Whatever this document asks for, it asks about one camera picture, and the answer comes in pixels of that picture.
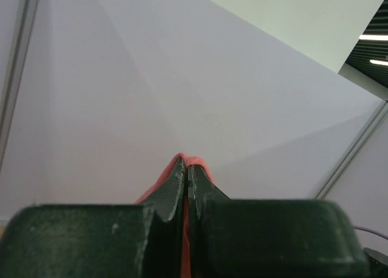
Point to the right aluminium corner post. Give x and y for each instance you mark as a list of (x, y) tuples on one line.
[(359, 142)]

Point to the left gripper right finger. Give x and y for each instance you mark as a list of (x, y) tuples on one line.
[(201, 192)]

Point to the left aluminium corner post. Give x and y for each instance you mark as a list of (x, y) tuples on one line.
[(22, 31)]

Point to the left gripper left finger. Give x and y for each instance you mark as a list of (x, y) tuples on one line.
[(158, 236)]

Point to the aluminium corner post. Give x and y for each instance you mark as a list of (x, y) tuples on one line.
[(359, 142), (22, 31)]

